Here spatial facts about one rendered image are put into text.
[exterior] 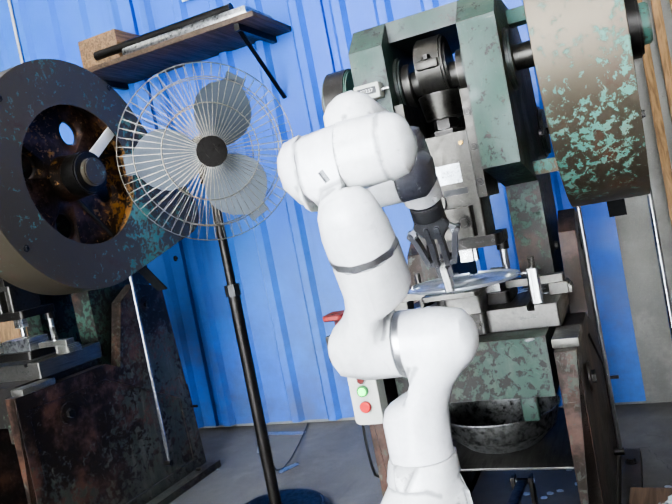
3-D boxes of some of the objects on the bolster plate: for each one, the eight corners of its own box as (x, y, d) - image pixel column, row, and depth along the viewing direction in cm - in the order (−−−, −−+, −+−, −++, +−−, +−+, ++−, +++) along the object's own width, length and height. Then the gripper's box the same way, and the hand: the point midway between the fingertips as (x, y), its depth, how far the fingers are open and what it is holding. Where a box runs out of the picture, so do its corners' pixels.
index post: (543, 303, 165) (536, 265, 165) (531, 304, 167) (524, 266, 166) (544, 301, 168) (537, 263, 168) (532, 302, 169) (525, 265, 169)
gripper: (394, 215, 151) (422, 301, 161) (451, 205, 146) (476, 294, 156) (400, 200, 157) (426, 284, 167) (454, 190, 152) (478, 276, 162)
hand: (447, 277), depth 160 cm, fingers closed
